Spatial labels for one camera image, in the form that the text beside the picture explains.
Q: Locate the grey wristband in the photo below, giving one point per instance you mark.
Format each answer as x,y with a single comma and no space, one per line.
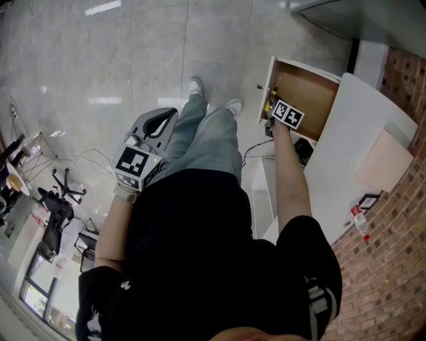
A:
126,193

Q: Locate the person's left white shoe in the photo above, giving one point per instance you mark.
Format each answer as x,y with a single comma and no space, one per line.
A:
195,86

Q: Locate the person's right forearm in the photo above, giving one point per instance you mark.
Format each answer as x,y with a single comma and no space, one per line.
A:
293,180

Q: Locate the wooden white drawer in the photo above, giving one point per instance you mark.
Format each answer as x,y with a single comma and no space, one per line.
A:
309,96

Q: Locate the white power strip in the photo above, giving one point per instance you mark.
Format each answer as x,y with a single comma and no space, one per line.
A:
13,111

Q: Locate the person's right white shoe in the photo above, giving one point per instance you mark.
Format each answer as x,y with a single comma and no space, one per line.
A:
234,106

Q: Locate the red capped white bottle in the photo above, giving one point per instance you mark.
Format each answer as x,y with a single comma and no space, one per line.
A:
360,221

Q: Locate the small black frame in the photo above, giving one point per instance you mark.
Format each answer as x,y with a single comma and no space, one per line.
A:
369,200

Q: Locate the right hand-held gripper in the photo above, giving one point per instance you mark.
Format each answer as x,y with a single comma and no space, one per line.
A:
288,115

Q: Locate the black box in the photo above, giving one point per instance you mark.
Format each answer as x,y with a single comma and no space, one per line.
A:
303,151

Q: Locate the white desk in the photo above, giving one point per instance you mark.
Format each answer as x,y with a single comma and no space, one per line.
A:
352,133

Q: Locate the person's grey jeans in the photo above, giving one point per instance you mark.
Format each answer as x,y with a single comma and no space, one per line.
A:
206,143

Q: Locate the person's black shirt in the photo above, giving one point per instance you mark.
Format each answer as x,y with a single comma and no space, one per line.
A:
206,266

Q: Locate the black office chair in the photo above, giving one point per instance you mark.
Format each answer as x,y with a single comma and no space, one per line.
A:
58,213

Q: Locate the white box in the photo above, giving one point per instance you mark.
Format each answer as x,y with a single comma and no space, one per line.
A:
386,160

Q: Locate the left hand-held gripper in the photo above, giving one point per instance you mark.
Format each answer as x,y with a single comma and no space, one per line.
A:
131,161

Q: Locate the person's left forearm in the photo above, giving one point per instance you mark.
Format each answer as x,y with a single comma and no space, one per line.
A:
113,229

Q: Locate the window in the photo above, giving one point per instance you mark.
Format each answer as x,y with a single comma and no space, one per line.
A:
43,296

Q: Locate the yellow black screwdriver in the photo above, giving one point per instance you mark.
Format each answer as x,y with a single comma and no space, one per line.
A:
274,90

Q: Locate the person's white shoe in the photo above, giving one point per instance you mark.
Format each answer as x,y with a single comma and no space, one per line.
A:
234,106
195,86

